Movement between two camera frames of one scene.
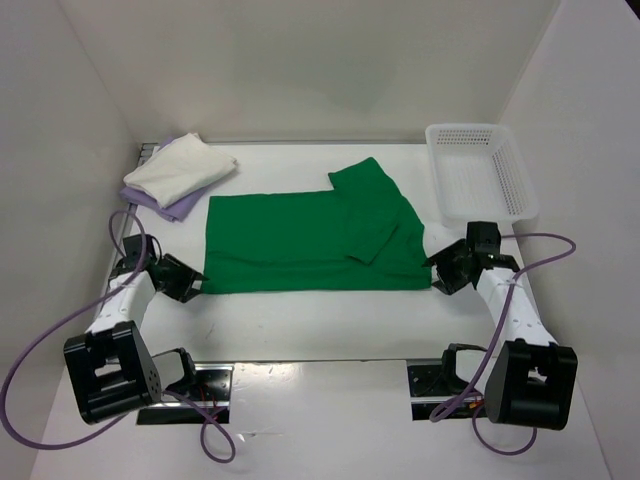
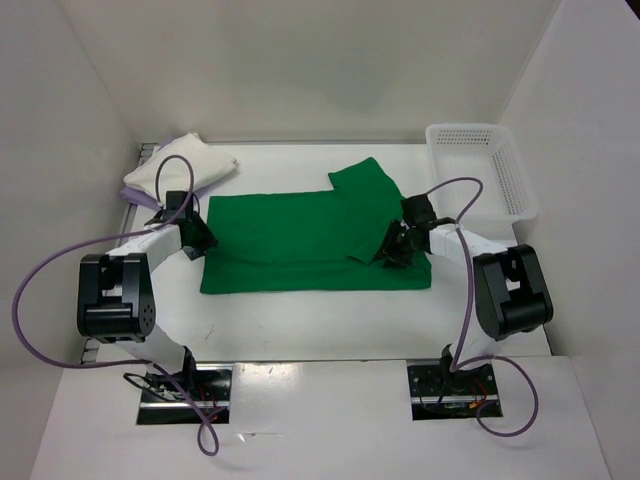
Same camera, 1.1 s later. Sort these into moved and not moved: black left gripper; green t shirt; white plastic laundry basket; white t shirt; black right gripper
Moved: black right gripper; black left gripper
Not moved: white t shirt; green t shirt; white plastic laundry basket
